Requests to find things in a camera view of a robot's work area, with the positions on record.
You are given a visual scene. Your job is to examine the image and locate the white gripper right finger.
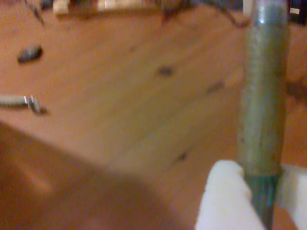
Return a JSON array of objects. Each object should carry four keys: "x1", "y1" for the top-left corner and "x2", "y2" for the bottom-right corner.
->
[{"x1": 275, "y1": 164, "x2": 307, "y2": 230}]

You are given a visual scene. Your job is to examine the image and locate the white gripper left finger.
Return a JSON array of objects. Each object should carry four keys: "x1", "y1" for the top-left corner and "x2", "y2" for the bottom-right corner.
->
[{"x1": 194, "y1": 160, "x2": 264, "y2": 230}]

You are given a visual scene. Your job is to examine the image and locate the green mechanical pencil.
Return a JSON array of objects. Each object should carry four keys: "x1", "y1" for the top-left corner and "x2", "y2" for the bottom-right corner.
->
[{"x1": 236, "y1": 0, "x2": 290, "y2": 230}]

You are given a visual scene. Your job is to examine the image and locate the white marker with black cap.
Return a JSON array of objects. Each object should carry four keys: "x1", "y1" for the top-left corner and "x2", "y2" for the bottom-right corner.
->
[{"x1": 0, "y1": 94, "x2": 48, "y2": 115}]

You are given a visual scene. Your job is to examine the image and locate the pale flat blurry object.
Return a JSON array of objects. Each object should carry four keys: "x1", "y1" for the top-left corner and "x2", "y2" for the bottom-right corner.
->
[{"x1": 97, "y1": 0, "x2": 144, "y2": 12}]

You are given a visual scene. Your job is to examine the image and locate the cream white blurry block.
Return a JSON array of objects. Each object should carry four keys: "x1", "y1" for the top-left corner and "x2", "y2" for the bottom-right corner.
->
[{"x1": 52, "y1": 0, "x2": 71, "y2": 14}]

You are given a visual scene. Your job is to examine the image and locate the reddish brown curved wire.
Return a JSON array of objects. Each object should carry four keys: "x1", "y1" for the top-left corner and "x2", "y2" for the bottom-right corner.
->
[{"x1": 160, "y1": 0, "x2": 251, "y2": 28}]

